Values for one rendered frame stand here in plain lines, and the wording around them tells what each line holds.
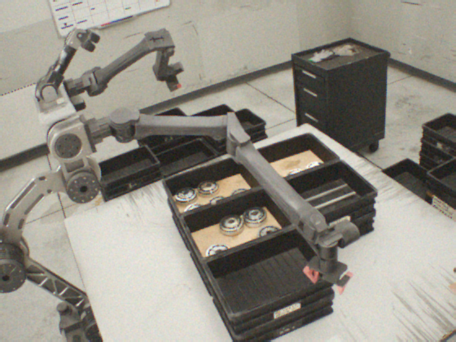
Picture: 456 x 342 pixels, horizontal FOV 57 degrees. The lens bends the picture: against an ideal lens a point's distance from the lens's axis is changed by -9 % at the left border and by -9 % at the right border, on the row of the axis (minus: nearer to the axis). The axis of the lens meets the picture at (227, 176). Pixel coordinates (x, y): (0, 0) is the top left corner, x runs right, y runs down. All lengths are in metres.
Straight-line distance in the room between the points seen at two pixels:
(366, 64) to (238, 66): 2.21
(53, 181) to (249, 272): 0.90
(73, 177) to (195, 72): 3.40
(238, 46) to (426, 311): 4.03
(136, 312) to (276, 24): 4.18
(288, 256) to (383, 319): 0.44
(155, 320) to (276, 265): 0.53
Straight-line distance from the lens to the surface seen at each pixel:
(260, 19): 5.30
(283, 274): 1.72
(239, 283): 1.71
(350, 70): 3.33
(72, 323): 2.55
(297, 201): 1.33
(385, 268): 1.93
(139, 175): 2.94
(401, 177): 3.18
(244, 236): 1.89
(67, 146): 1.52
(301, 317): 1.67
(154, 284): 1.97
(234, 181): 2.21
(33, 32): 4.54
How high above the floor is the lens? 2.10
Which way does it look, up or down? 34 degrees down
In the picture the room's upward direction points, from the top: 9 degrees counter-clockwise
